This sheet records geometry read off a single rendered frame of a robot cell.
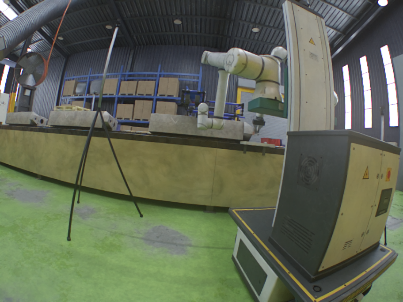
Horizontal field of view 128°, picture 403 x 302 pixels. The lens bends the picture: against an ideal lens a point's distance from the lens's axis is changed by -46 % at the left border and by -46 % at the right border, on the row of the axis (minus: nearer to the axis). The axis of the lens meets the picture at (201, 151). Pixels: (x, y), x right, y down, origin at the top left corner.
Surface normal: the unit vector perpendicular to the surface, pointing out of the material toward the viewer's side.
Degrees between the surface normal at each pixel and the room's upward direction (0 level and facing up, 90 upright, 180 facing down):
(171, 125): 80
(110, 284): 0
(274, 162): 90
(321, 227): 90
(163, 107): 90
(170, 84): 90
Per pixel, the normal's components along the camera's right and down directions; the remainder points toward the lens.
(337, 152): -0.98, -0.09
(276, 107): 0.16, 0.07
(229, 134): 0.00, -0.11
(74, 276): 0.10, -0.99
